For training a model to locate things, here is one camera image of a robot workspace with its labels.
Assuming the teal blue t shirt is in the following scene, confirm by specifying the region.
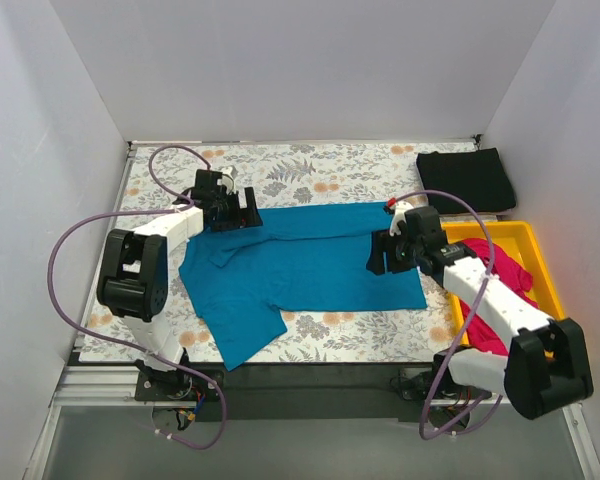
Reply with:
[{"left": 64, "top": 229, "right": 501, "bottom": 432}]
[{"left": 179, "top": 203, "right": 427, "bottom": 370}]

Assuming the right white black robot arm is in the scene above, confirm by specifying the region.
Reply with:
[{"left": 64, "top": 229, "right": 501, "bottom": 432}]
[{"left": 367, "top": 200, "right": 594, "bottom": 420}]

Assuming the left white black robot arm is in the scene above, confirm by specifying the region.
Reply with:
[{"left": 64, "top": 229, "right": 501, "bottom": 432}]
[{"left": 96, "top": 169, "right": 263, "bottom": 400}]

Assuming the folded black t shirt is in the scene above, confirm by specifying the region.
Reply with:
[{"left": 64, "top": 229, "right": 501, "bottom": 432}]
[{"left": 416, "top": 148, "right": 517, "bottom": 214}]

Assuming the yellow plastic tray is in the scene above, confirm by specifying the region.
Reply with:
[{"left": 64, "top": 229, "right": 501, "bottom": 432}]
[{"left": 442, "top": 221, "right": 567, "bottom": 355}]

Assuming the magenta pink t shirt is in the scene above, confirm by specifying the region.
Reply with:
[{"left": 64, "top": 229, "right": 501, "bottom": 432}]
[{"left": 443, "top": 238, "right": 548, "bottom": 356}]

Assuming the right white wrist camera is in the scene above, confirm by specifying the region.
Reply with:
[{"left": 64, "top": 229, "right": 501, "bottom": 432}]
[{"left": 383, "top": 198, "right": 414, "bottom": 236}]

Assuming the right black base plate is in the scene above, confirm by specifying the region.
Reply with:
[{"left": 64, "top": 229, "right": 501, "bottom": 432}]
[{"left": 389, "top": 364, "right": 482, "bottom": 402}]

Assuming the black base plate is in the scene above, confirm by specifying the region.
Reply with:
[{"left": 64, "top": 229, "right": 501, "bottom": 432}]
[
  {"left": 134, "top": 360, "right": 225, "bottom": 402},
  {"left": 389, "top": 364, "right": 482, "bottom": 402}
]

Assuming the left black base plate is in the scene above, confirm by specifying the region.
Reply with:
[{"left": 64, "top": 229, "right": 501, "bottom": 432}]
[{"left": 134, "top": 360, "right": 225, "bottom": 402}]

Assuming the aluminium frame rail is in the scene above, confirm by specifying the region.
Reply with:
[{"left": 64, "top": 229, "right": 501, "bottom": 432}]
[{"left": 49, "top": 364, "right": 581, "bottom": 407}]

